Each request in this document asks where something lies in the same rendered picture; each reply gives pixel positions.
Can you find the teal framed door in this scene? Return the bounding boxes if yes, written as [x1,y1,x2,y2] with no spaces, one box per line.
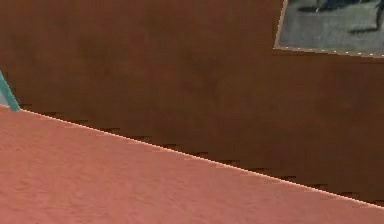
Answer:
[0,70,22,112]

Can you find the grey framed wall picture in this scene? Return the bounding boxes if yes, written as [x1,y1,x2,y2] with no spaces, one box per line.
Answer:
[273,0,384,59]

